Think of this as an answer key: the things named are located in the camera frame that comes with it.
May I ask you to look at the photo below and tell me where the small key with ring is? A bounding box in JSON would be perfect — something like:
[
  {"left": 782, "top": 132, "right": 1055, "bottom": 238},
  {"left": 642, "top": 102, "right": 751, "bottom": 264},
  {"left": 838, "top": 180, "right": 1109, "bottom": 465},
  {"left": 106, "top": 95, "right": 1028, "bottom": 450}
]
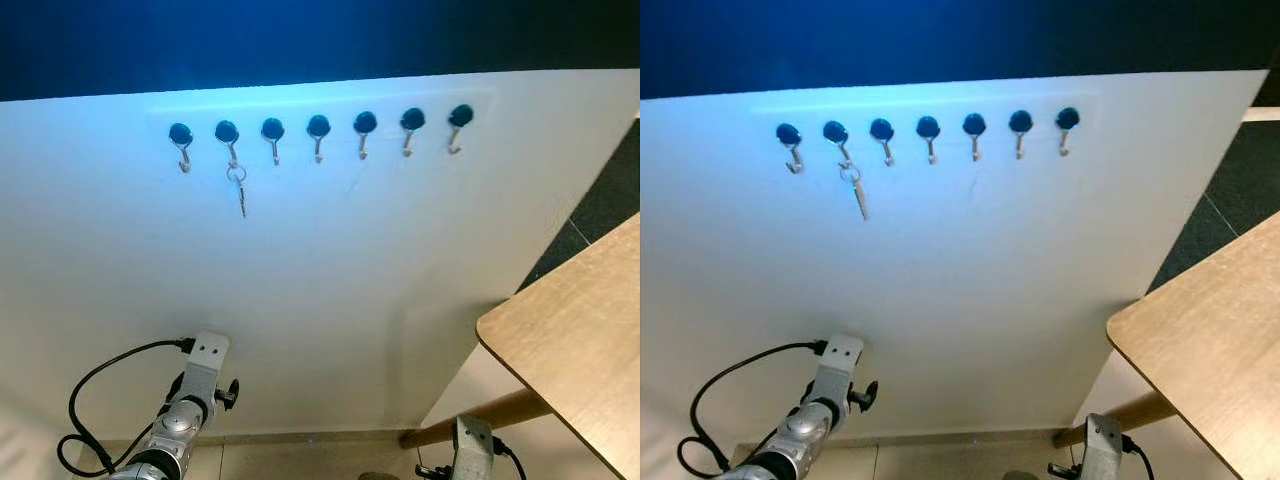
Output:
[
  {"left": 838, "top": 163, "right": 871, "bottom": 222},
  {"left": 226, "top": 163, "right": 249, "bottom": 219}
]

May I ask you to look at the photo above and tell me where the white partition board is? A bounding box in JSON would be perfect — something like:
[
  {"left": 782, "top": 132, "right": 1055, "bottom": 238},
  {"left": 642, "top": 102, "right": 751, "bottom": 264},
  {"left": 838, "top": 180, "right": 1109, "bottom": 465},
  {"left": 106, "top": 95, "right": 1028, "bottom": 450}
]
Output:
[
  {"left": 640, "top": 70, "right": 1271, "bottom": 441},
  {"left": 0, "top": 68, "right": 640, "bottom": 441}
]

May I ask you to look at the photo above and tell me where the light wooden table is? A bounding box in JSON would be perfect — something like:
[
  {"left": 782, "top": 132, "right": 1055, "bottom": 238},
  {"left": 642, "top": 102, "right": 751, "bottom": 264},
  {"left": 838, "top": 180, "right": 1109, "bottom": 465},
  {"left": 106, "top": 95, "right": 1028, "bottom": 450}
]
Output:
[
  {"left": 400, "top": 212, "right": 640, "bottom": 480},
  {"left": 1052, "top": 210, "right": 1280, "bottom": 480}
]

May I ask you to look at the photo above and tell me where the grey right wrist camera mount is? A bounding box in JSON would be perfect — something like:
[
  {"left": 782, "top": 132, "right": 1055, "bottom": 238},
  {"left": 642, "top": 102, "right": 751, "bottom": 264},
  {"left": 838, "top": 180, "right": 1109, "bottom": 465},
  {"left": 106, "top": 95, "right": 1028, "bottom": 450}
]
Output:
[
  {"left": 452, "top": 415, "right": 497, "bottom": 480},
  {"left": 1085, "top": 413, "right": 1126, "bottom": 480}
]

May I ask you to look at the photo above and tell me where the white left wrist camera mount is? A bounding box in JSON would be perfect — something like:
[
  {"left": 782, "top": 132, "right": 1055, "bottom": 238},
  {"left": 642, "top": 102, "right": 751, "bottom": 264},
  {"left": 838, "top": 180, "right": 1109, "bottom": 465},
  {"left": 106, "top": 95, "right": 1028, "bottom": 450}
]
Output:
[
  {"left": 183, "top": 331, "right": 231, "bottom": 403},
  {"left": 812, "top": 334, "right": 865, "bottom": 403}
]

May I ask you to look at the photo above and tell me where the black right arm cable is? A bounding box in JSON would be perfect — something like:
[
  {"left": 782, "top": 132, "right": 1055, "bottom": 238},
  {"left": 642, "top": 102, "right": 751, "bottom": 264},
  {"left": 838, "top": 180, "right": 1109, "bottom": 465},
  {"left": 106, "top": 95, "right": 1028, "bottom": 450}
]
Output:
[
  {"left": 490, "top": 436, "right": 528, "bottom": 480},
  {"left": 1120, "top": 433, "right": 1156, "bottom": 480}
]

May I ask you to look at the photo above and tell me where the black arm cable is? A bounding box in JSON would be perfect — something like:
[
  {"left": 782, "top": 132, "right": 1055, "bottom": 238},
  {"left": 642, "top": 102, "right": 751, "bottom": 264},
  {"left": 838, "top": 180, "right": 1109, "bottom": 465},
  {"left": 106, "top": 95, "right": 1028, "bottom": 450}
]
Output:
[
  {"left": 678, "top": 341, "right": 829, "bottom": 479},
  {"left": 490, "top": 436, "right": 528, "bottom": 480},
  {"left": 57, "top": 338, "right": 197, "bottom": 477},
  {"left": 1120, "top": 433, "right": 1156, "bottom": 480}
]

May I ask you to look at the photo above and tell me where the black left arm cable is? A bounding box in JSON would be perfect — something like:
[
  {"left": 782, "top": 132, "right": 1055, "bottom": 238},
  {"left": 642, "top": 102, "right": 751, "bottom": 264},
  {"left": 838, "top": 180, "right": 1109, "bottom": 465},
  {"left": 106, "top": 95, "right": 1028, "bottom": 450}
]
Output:
[
  {"left": 57, "top": 338, "right": 197, "bottom": 477},
  {"left": 678, "top": 341, "right": 829, "bottom": 479}
]

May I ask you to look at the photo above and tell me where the dark blue silver wall hook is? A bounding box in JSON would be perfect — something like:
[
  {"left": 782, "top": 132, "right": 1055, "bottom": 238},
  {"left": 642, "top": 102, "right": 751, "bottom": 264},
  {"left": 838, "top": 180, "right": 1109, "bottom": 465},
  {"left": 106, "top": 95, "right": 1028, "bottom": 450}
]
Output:
[
  {"left": 260, "top": 117, "right": 286, "bottom": 167},
  {"left": 168, "top": 122, "right": 194, "bottom": 175},
  {"left": 776, "top": 123, "right": 804, "bottom": 175},
  {"left": 822, "top": 120, "right": 851, "bottom": 167},
  {"left": 446, "top": 104, "right": 475, "bottom": 157},
  {"left": 214, "top": 120, "right": 241, "bottom": 167},
  {"left": 1008, "top": 110, "right": 1034, "bottom": 161},
  {"left": 916, "top": 116, "right": 942, "bottom": 166},
  {"left": 353, "top": 111, "right": 379, "bottom": 161},
  {"left": 869, "top": 118, "right": 895, "bottom": 168},
  {"left": 962, "top": 113, "right": 988, "bottom": 163},
  {"left": 1055, "top": 107, "right": 1081, "bottom": 159},
  {"left": 400, "top": 108, "right": 427, "bottom": 159},
  {"left": 306, "top": 114, "right": 332, "bottom": 164}
]

